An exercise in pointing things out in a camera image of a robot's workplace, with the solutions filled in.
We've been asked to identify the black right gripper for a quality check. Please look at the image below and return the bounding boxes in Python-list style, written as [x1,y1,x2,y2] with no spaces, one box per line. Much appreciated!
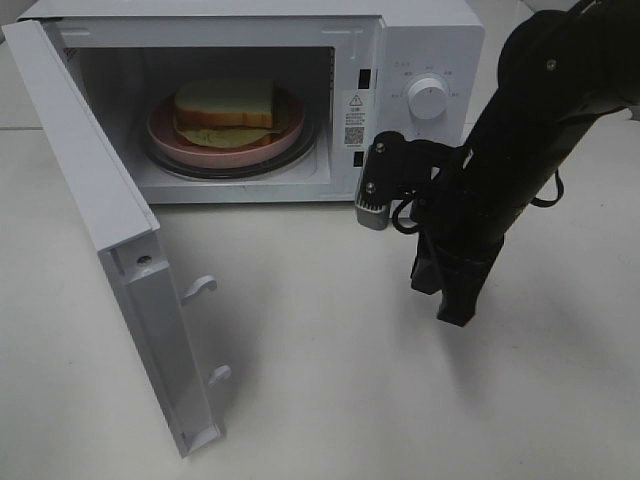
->
[399,140,505,327]

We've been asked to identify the pink round plate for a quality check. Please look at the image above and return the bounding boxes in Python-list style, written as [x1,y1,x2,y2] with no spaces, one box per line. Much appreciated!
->
[147,89,307,169]

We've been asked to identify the white bread sandwich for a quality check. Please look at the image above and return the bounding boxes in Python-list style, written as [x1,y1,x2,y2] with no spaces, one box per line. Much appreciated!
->
[173,79,290,149]

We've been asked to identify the white microwave door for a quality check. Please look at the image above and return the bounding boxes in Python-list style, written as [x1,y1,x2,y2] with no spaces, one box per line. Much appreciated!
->
[3,20,222,457]

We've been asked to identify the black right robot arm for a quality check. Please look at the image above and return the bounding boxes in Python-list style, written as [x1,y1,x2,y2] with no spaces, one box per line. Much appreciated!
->
[411,1,639,326]

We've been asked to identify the upper white power knob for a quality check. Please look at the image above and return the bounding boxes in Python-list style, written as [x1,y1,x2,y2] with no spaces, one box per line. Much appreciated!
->
[406,74,449,120]

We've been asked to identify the white warning label sticker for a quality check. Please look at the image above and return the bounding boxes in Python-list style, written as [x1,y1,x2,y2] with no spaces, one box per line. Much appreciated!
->
[340,89,372,149]

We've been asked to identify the white microwave oven body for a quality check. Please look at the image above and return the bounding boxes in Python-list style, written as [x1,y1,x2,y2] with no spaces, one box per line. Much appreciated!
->
[14,1,484,204]

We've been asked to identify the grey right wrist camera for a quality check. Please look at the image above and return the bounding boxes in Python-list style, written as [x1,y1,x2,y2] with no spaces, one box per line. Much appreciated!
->
[354,131,405,231]

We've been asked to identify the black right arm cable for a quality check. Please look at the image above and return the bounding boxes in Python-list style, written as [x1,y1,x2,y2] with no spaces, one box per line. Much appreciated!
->
[389,139,566,235]

